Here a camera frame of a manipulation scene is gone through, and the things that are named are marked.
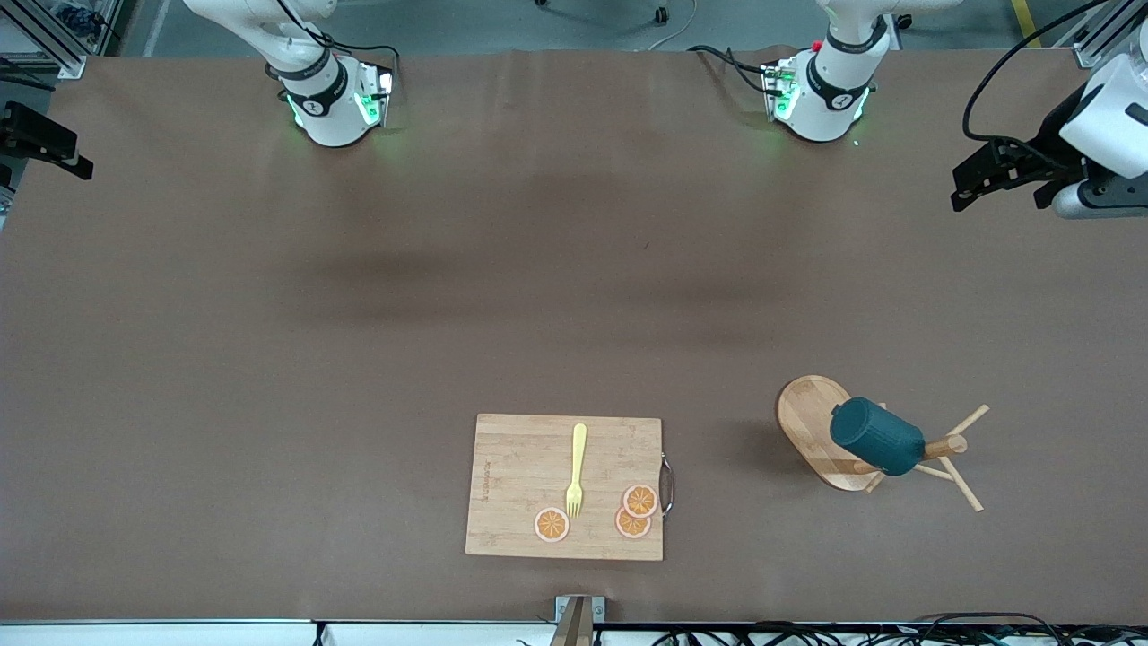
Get white front rail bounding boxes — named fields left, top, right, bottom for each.
left=0, top=619, right=1148, bottom=646

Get black right base cable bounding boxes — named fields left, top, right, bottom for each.
left=269, top=0, right=402, bottom=77

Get dark teal ribbed cup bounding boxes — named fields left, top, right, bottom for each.
left=830, top=397, right=926, bottom=477

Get black left base cable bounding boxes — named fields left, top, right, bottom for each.
left=689, top=43, right=774, bottom=95

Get yellow plastic fork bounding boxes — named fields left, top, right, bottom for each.
left=565, top=423, right=588, bottom=519

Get brown table cover sheet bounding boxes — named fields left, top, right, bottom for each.
left=0, top=45, right=1148, bottom=624

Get tangled black cables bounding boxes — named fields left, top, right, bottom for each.
left=653, top=612, right=1148, bottom=646

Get bamboo cutting board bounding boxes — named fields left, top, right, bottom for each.
left=465, top=413, right=675, bottom=563

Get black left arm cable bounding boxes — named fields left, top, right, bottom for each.
left=962, top=0, right=1118, bottom=146

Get aluminium frame profile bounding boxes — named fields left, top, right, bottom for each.
left=0, top=0, right=89, bottom=80
left=1072, top=0, right=1148, bottom=68

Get black base cable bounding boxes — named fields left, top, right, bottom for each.
left=269, top=0, right=402, bottom=77
left=689, top=43, right=774, bottom=95

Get wooden mug tree rack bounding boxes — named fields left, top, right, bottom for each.
left=776, top=375, right=990, bottom=513

